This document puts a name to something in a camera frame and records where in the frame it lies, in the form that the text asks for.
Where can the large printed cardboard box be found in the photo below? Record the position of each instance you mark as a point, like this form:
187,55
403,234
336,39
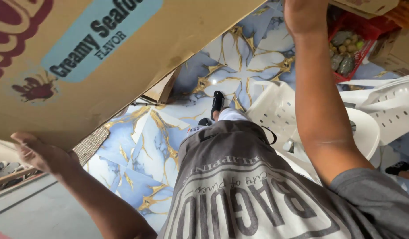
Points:
124,49

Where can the wooden shoe rack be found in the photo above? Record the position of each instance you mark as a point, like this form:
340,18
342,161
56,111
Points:
8,172

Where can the brown cardboard box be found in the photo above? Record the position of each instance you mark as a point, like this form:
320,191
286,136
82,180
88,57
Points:
367,6
398,49

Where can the black sandal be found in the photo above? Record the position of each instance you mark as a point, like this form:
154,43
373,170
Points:
204,122
218,101

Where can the white plastic chair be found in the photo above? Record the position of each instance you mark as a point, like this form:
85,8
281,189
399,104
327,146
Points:
390,106
274,109

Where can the person's left fingers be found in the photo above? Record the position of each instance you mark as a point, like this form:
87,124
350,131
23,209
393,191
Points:
23,141

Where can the grey printed t-shirt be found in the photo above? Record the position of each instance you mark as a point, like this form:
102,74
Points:
251,192

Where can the person's right hand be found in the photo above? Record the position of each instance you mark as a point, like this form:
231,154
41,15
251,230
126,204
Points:
305,16

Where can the white shorts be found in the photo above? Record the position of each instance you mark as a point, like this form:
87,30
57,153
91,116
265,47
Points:
232,114

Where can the red crate of vegetables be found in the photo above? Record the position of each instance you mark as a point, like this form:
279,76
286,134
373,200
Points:
349,49

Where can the grey woven doormat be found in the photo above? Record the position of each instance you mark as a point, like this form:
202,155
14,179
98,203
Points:
91,144

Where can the person's left hand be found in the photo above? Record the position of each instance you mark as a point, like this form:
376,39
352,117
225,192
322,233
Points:
46,157

